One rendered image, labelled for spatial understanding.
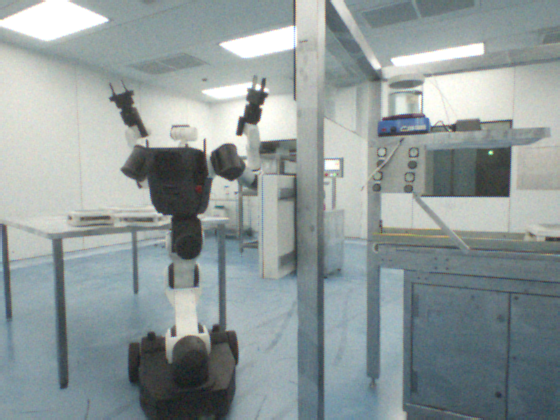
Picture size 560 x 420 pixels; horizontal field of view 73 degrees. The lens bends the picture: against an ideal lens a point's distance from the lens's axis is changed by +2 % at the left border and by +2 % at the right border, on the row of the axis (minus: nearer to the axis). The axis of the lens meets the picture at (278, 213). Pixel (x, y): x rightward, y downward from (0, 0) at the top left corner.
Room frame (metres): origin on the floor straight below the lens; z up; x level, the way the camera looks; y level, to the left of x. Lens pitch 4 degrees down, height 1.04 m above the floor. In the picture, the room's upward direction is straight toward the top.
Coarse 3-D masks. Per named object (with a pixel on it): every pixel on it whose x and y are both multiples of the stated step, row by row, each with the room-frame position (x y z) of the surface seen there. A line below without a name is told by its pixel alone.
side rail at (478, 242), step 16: (384, 240) 1.58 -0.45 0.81; (400, 240) 1.55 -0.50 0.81; (416, 240) 1.52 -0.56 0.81; (432, 240) 1.50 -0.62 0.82; (448, 240) 1.48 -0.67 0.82; (464, 240) 1.45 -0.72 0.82; (480, 240) 1.43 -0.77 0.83; (496, 240) 1.41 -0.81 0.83; (512, 240) 1.39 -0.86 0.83; (528, 240) 1.38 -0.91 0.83
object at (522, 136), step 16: (528, 128) 1.35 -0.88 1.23; (544, 128) 1.33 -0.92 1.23; (368, 144) 1.57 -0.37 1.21; (384, 144) 1.55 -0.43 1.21; (400, 144) 1.52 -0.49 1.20; (416, 144) 1.50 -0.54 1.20; (432, 144) 1.57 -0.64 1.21; (448, 144) 1.60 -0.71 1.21; (464, 144) 1.60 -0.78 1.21; (480, 144) 1.61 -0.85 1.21; (496, 144) 1.62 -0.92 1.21; (512, 144) 1.63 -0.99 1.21; (528, 144) 1.64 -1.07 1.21
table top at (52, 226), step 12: (12, 216) 2.99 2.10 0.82; (24, 216) 2.98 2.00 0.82; (36, 216) 2.97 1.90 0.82; (48, 216) 2.96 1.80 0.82; (60, 216) 2.95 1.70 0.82; (24, 228) 2.25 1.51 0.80; (36, 228) 2.07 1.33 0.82; (48, 228) 2.07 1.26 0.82; (60, 228) 2.06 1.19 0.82; (72, 228) 2.06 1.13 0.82; (84, 228) 2.05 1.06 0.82; (96, 228) 2.05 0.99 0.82; (108, 228) 2.06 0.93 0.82; (120, 228) 2.10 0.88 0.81; (132, 228) 2.15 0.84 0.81; (144, 228) 2.20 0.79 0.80; (156, 228) 2.25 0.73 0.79; (168, 228) 2.31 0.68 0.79
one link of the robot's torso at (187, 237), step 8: (176, 224) 1.67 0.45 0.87; (184, 224) 1.68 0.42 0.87; (192, 224) 1.69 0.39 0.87; (200, 224) 1.70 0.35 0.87; (176, 232) 1.64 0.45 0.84; (184, 232) 1.65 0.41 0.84; (192, 232) 1.66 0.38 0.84; (200, 232) 1.67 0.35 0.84; (176, 240) 1.61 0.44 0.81; (184, 240) 1.60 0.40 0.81; (192, 240) 1.61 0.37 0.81; (200, 240) 1.67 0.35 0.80; (176, 248) 1.59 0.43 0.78; (184, 248) 1.60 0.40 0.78; (192, 248) 1.61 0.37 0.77; (200, 248) 1.62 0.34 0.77; (184, 256) 1.60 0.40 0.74; (192, 256) 1.61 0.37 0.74
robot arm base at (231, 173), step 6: (222, 144) 1.77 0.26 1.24; (228, 144) 1.76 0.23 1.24; (234, 144) 1.79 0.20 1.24; (216, 150) 1.78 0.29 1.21; (216, 156) 1.77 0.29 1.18; (216, 162) 1.75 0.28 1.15; (216, 168) 1.74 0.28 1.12; (228, 168) 1.70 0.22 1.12; (234, 168) 1.71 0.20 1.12; (240, 168) 1.72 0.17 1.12; (216, 174) 1.73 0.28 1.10; (222, 174) 1.72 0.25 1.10; (228, 174) 1.72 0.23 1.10; (234, 174) 1.74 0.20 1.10; (240, 174) 1.75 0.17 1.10; (228, 180) 1.78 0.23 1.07; (234, 180) 1.79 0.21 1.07
